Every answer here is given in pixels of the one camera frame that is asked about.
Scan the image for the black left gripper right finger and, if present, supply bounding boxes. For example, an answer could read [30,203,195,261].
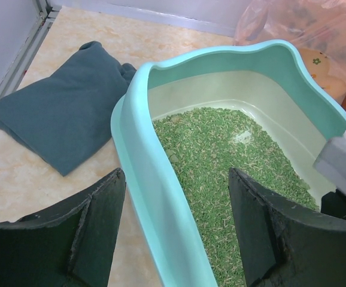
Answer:
[229,168,346,286]

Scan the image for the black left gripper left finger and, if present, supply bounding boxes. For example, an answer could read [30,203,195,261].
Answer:
[0,168,126,286]

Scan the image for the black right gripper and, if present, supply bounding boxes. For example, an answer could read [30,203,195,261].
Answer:
[321,191,346,220]

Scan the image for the teal plastic litter box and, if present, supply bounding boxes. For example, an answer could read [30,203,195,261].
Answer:
[111,40,346,286]

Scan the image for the green cat litter pellets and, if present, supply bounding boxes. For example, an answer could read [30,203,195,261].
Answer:
[153,107,318,286]

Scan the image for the folded dark grey cloth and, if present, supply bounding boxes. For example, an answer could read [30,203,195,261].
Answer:
[0,41,136,176]

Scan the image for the orange bin with plastic liner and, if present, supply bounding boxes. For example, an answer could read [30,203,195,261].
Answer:
[234,1,346,102]

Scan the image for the aluminium frame rail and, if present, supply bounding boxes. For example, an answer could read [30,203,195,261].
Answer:
[0,1,60,99]

